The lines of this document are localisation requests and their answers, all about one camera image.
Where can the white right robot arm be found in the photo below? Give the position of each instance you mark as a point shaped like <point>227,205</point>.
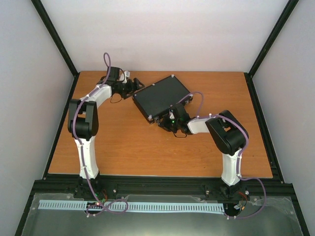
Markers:
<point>229,136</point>

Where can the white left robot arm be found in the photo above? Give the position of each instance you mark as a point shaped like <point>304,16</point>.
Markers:
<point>83,123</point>

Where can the black poker set case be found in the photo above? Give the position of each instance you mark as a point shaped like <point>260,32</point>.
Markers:
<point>155,100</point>

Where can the light blue cable duct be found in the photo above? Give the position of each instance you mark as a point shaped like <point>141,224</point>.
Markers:
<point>134,207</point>

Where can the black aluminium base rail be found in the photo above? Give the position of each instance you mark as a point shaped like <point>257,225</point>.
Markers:
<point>210,189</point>

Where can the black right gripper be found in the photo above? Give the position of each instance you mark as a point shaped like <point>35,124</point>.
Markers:
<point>164,124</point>

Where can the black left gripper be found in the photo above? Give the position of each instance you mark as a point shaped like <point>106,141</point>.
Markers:
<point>131,89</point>

